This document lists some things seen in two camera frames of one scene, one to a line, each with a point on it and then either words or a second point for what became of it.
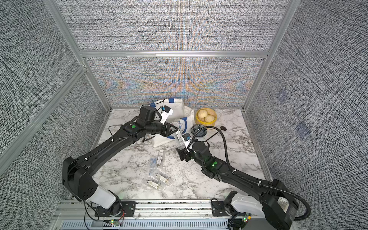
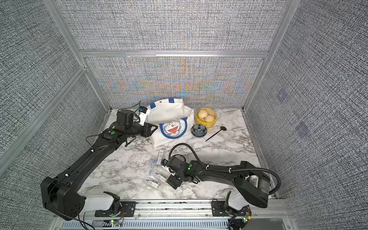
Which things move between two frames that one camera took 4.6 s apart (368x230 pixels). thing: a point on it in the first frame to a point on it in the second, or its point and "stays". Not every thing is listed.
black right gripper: (183, 154) to (173, 183)
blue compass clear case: (153, 164) stays
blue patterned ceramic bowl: (201, 133) stays
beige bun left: (202, 113) stays
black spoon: (222, 128) stays
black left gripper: (167, 129) to (147, 127)
